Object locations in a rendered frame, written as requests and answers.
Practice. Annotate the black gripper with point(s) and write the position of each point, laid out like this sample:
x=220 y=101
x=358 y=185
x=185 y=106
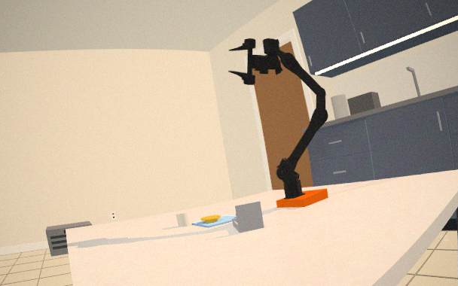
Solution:
x=248 y=78

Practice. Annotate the light blue square mat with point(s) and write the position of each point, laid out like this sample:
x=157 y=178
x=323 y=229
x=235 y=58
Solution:
x=222 y=220

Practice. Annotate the yellow plate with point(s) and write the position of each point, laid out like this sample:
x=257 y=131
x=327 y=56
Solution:
x=211 y=218

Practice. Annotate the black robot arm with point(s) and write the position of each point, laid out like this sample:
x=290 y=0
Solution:
x=286 y=169

